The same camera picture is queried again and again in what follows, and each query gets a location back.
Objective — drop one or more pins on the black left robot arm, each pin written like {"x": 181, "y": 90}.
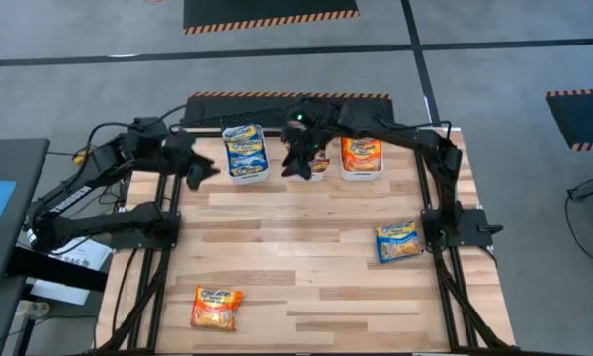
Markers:
{"x": 69, "y": 199}

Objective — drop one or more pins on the orange chicken ramen noodle pack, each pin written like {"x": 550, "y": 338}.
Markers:
{"x": 215, "y": 309}
{"x": 361, "y": 155}

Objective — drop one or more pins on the black textured rubber mat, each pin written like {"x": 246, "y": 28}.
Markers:
{"x": 247, "y": 118}

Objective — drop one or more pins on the dark grey cabinet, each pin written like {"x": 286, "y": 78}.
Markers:
{"x": 0, "y": 316}

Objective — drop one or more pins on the black aluminium table frame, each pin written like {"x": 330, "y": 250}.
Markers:
{"x": 202, "y": 132}

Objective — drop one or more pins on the yellow power plug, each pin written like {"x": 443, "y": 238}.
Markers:
{"x": 81, "y": 158}

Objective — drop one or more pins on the red roast beef ramen pack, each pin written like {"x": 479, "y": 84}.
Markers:
{"x": 320, "y": 165}

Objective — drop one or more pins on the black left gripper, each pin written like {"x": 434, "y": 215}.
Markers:
{"x": 183, "y": 153}

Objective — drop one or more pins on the clear plastic bottle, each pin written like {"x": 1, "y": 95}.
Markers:
{"x": 32, "y": 309}

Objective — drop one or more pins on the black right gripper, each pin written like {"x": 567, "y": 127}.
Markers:
{"x": 304, "y": 138}

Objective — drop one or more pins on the white plastic bin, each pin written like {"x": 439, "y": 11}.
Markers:
{"x": 321, "y": 177}
{"x": 361, "y": 176}
{"x": 249, "y": 180}

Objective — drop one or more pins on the dark grey desk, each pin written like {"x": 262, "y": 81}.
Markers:
{"x": 20, "y": 163}

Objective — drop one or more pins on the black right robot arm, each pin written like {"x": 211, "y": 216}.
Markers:
{"x": 400, "y": 138}

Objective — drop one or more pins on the black desk crossbar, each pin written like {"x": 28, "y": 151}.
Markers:
{"x": 54, "y": 269}

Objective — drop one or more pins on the black mat with striped edge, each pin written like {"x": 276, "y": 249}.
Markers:
{"x": 583, "y": 118}
{"x": 237, "y": 101}
{"x": 272, "y": 10}

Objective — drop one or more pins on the white printed papers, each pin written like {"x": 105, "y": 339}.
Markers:
{"x": 84, "y": 257}

